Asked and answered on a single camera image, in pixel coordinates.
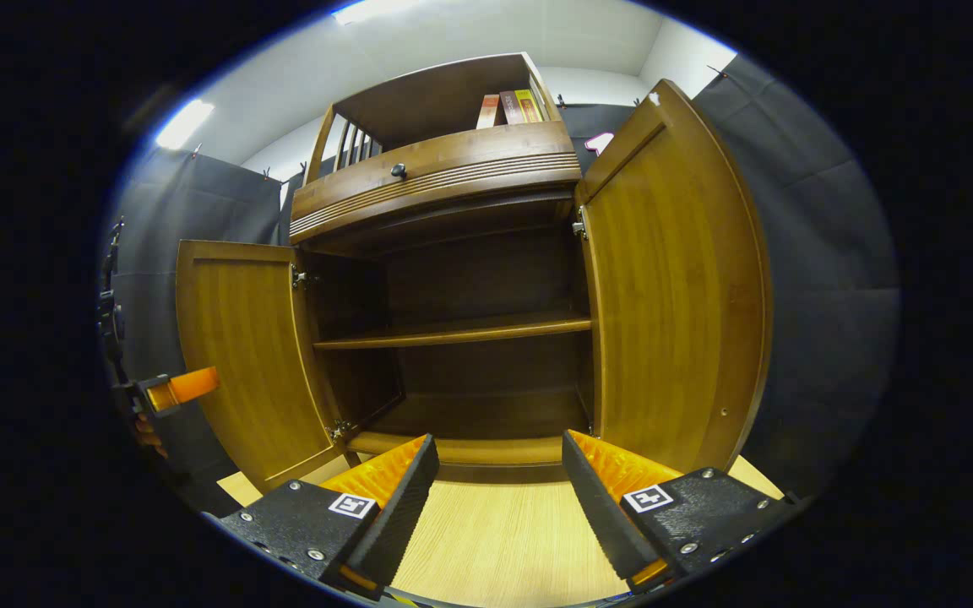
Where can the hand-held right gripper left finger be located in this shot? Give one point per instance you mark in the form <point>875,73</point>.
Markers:
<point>394,523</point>

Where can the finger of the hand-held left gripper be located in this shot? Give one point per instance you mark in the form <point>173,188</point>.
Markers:
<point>192,384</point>

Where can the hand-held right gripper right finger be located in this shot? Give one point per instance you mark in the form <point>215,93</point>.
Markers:
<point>600,507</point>

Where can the wooden shoe cabinet door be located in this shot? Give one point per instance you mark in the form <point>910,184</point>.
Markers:
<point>241,355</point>
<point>672,295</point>

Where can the wooden double-door shoe cabinet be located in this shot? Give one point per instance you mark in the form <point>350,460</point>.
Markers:
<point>470,279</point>

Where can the metal door hinge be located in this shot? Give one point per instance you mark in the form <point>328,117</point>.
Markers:
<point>340,431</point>
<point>578,224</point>
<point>302,276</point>

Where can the wooden cabinet shelf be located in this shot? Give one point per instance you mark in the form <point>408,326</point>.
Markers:
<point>453,331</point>

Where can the wooden cabinet drawer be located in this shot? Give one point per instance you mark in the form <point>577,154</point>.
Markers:
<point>470,165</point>

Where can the small ceiling light panel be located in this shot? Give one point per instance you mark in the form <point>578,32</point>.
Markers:
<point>184,125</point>

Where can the black round drawer knob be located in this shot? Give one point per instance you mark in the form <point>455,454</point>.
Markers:
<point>399,170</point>

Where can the yellow book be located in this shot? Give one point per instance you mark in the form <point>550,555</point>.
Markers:
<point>529,105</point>

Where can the dark red book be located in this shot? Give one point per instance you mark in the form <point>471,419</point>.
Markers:
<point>509,108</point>

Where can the large ceiling light panel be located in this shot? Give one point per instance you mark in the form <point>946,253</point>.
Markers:
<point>377,10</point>

